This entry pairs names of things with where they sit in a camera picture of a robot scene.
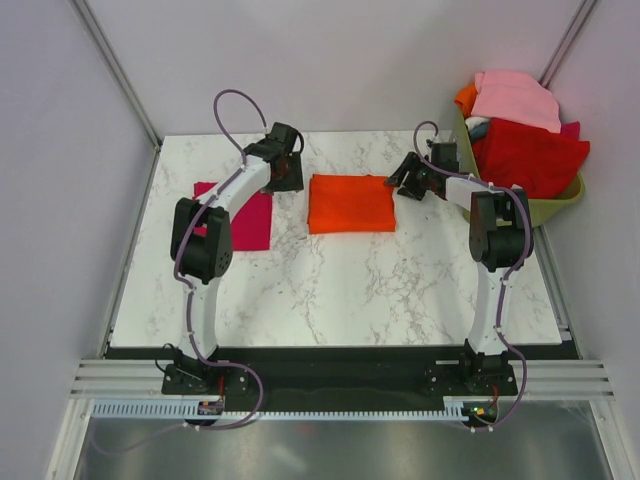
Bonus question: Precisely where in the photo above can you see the teal garment in basket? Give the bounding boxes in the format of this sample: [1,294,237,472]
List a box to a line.
[468,122,490,143]

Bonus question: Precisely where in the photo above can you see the left aluminium frame post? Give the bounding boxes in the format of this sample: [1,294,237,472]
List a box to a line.
[69,0,162,153]

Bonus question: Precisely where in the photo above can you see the magenta garment in basket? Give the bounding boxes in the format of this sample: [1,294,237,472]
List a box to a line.
[560,121,581,140]

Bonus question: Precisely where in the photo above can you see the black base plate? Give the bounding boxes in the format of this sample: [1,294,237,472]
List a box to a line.
[107,343,521,414]

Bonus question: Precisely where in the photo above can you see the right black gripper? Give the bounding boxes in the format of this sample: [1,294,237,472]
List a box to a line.
[384,152,437,202]

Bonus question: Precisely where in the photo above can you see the right aluminium rail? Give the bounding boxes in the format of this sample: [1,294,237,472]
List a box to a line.
[525,227,583,360]

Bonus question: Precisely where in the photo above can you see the magenta t shirt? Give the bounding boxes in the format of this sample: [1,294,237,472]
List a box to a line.
[192,180,274,252]

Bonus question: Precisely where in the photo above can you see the aluminium frame post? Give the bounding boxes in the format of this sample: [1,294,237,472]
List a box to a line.
[69,0,162,153]
[538,0,600,89]

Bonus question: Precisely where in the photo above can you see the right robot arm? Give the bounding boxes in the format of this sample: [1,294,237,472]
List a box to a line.
[384,142,533,396]

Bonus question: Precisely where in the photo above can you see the red t shirt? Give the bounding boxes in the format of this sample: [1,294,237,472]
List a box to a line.
[472,118,591,199]

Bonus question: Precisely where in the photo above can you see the white garment in basket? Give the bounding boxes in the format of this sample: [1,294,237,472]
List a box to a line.
[465,116,490,131]

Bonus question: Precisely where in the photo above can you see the white slotted cable duct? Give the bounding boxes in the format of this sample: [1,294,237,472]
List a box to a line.
[91,399,498,422]

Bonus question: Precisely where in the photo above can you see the orange t shirt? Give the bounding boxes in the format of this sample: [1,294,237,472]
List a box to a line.
[308,174,396,235]

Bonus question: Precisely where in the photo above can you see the olive green laundry basket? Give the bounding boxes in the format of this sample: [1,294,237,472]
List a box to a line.
[449,107,585,227]

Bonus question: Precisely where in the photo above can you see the orange garment in basket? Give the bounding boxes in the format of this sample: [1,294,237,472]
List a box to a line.
[454,83,478,118]

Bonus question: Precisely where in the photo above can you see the right aluminium frame post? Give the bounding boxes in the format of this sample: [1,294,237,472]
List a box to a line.
[538,0,600,89]

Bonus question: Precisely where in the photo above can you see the pink t shirt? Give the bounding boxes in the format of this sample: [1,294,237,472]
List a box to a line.
[471,70,561,133]

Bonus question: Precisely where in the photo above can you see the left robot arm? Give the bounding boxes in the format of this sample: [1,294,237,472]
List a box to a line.
[170,122,304,393]

